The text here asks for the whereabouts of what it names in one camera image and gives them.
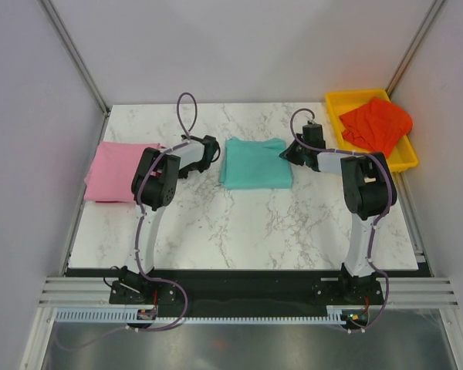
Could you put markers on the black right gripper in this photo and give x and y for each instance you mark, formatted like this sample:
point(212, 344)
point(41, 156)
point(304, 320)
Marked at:
point(290, 156)

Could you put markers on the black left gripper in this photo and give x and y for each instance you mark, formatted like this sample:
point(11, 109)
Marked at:
point(183, 175)

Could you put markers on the teal t shirt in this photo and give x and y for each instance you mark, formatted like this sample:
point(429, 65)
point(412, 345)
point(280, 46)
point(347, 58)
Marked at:
point(255, 165)

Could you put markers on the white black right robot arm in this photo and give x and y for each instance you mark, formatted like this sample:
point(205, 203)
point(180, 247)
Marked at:
point(368, 190)

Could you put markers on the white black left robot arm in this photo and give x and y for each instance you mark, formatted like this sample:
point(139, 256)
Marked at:
point(154, 186)

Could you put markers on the orange t shirt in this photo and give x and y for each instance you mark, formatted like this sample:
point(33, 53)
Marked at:
point(376, 126)

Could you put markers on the pink folded t shirt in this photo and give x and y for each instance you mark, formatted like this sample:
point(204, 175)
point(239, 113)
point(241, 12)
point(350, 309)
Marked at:
point(111, 172)

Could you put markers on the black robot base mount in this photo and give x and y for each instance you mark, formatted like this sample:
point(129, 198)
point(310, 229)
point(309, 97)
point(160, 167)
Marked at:
point(250, 293)

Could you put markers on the right aluminium corner post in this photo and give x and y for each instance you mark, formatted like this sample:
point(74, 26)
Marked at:
point(431, 16)

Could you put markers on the aluminium corner post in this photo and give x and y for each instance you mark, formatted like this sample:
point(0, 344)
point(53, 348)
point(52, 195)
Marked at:
point(431, 16)
point(66, 39)

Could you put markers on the aluminium frame rail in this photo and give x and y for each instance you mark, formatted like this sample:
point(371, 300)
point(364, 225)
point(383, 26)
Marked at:
point(404, 292)

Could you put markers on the white slotted cable duct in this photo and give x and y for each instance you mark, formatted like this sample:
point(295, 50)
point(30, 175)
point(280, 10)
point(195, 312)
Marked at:
point(135, 316)

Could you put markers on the left aluminium corner post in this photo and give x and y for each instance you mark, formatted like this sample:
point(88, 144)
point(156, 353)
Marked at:
point(66, 39)

